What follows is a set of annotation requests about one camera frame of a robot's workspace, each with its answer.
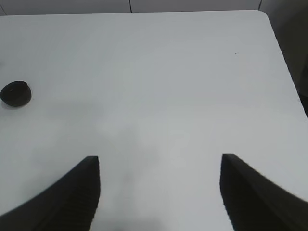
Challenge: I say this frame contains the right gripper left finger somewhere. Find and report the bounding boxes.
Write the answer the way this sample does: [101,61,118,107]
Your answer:
[0,156,100,231]

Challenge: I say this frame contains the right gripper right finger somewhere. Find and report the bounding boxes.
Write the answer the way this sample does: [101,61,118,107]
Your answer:
[219,154,308,231]

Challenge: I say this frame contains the small black teacup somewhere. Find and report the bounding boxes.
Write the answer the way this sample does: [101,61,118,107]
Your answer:
[0,80,32,107]

